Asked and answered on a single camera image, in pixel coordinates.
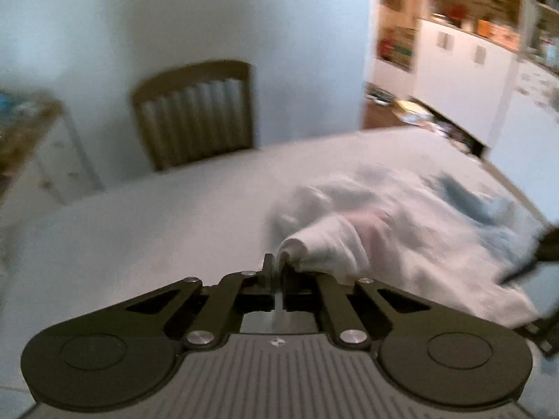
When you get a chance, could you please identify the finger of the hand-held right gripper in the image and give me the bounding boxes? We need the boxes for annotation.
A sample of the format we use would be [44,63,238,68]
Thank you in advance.
[500,225,559,285]
[522,316,559,359]

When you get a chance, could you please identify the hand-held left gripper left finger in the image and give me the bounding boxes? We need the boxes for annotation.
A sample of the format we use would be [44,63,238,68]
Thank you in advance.
[124,253,280,351]

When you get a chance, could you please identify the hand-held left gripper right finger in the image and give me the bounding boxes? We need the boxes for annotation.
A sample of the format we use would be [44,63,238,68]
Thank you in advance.
[279,251,431,351]

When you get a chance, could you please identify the white garment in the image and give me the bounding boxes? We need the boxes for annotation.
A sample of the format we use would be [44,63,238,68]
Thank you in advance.
[266,169,546,329]

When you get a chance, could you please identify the wooden slatted chair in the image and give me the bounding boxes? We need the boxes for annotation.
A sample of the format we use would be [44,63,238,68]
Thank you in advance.
[130,59,256,172]

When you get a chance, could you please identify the plain white cabinet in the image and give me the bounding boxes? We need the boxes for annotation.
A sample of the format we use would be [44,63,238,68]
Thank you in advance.
[413,16,521,147]

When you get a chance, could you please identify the yellow paper bag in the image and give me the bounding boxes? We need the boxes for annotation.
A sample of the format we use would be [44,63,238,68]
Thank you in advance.
[392,98,434,124]

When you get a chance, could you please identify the row of shoes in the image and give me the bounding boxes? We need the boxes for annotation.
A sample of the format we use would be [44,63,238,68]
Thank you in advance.
[366,82,396,106]

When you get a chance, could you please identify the cardboard box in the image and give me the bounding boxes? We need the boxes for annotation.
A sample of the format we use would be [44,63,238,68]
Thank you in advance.
[376,26,416,71]

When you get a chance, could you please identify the wooden side cabinet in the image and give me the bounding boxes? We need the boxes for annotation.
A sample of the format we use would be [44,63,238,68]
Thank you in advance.
[0,91,106,230]

